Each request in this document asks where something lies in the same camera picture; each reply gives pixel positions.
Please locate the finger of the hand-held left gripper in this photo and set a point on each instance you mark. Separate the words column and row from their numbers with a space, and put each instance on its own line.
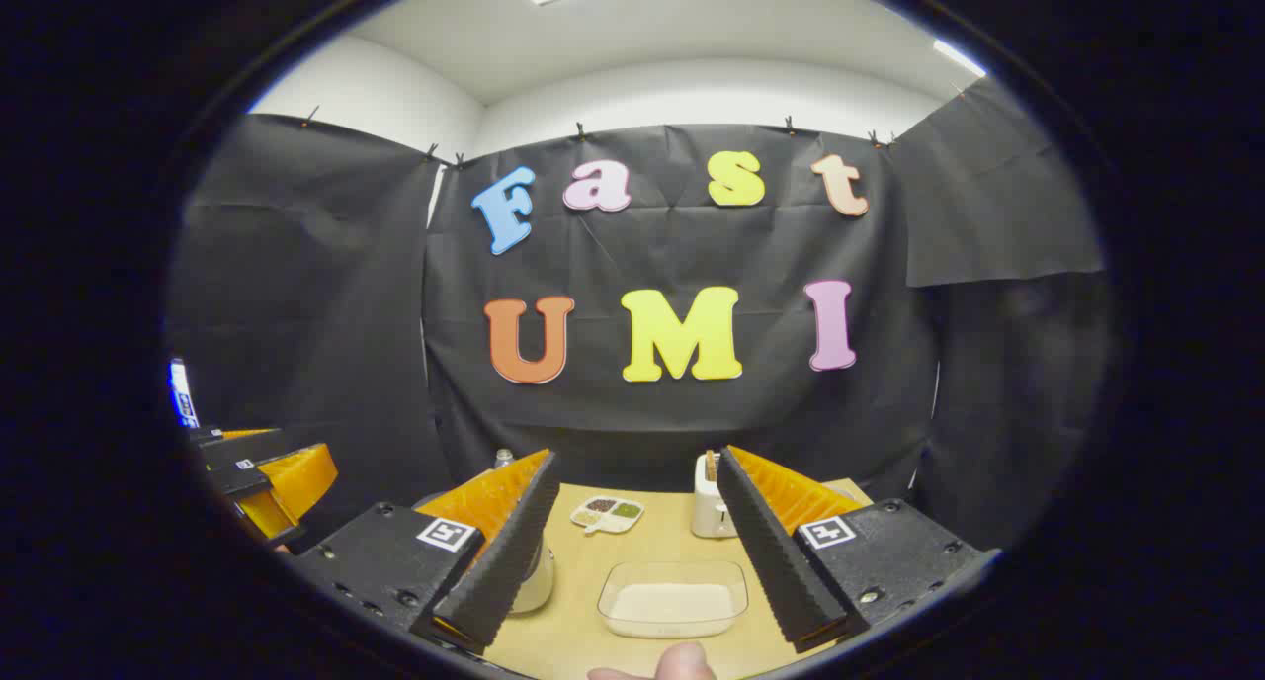
column 296, row 482
column 247, row 448

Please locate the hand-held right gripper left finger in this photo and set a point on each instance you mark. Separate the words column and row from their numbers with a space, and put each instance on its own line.
column 509, row 552

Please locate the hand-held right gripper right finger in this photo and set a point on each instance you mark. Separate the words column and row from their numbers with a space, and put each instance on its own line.
column 771, row 552

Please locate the white rice cooker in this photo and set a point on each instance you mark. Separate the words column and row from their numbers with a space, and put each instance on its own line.
column 539, row 586

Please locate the white toaster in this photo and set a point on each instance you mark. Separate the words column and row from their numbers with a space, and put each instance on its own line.
column 707, row 512

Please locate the white divided grain dish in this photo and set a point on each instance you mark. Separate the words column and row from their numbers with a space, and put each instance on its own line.
column 608, row 514

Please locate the black backdrop cloth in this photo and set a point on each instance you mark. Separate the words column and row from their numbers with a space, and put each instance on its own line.
column 642, row 413

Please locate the blue and white wall poster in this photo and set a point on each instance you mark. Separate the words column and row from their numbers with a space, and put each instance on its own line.
column 183, row 393

